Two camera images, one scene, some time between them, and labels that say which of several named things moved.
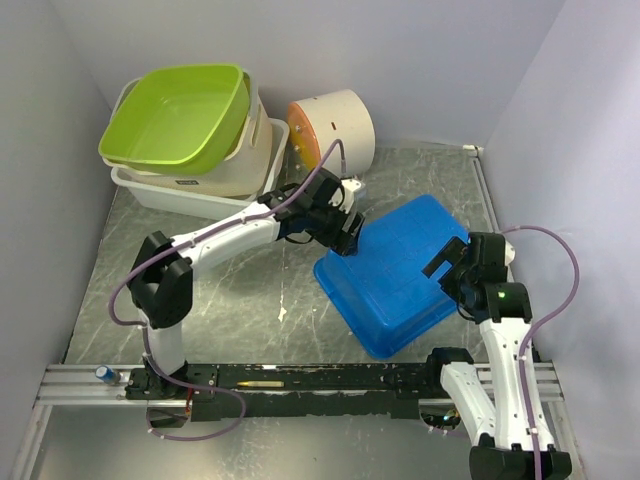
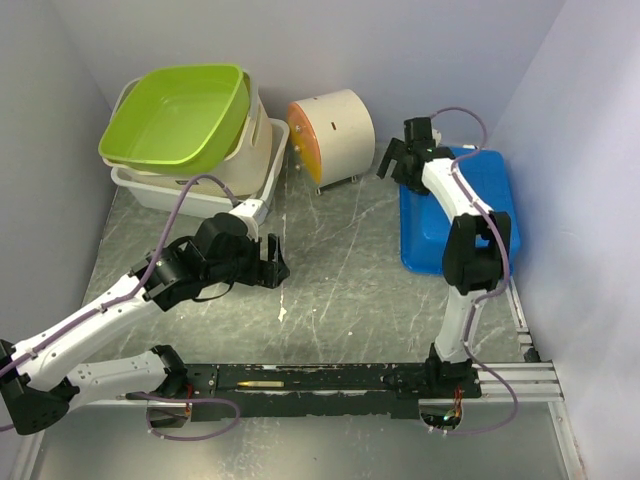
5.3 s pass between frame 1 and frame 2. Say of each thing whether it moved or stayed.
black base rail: stayed
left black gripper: moved
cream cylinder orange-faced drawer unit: stayed
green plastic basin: stayed
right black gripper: moved
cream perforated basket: stayed
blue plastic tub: moved
